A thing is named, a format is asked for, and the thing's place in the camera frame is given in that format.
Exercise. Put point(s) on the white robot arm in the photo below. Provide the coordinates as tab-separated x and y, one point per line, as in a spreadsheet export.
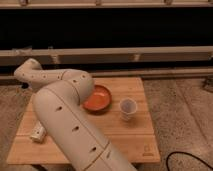
58	95

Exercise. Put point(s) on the orange bowl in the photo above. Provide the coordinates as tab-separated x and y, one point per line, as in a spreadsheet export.
99	100

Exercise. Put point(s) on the clear plastic cup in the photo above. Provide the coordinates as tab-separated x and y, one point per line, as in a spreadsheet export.
128	108

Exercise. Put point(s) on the long wooden beam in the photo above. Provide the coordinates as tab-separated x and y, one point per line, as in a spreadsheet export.
107	55

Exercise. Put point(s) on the wooden table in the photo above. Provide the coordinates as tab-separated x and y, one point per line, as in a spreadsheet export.
135	138

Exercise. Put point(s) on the white tube bottle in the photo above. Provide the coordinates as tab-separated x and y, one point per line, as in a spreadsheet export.
38	133

